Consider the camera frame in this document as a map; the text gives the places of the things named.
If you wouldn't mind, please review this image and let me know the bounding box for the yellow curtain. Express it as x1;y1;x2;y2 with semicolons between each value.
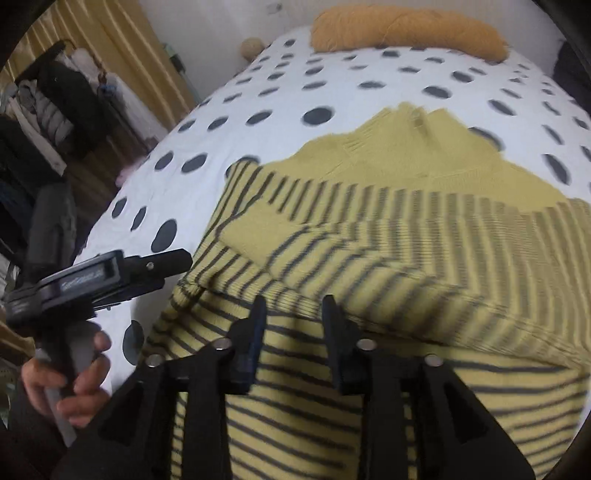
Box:
1;1;197;130

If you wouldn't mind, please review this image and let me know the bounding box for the person's left hand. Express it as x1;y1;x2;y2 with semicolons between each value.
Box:
20;329;113;429

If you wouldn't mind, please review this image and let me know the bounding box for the white polka dot duvet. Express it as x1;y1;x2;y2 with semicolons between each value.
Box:
73;25;591;398

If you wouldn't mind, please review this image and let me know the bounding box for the mustard yellow pillow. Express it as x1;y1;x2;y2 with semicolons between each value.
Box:
311;5;509;62

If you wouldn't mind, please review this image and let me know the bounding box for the beige round plush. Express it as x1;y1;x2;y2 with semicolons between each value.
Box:
239;37;266;63

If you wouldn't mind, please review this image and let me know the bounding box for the hanging clothes rack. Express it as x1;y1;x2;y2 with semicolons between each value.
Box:
1;39;167;174

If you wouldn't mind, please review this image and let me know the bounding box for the yellow striped knit cardigan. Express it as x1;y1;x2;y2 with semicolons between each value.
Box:
145;104;590;479

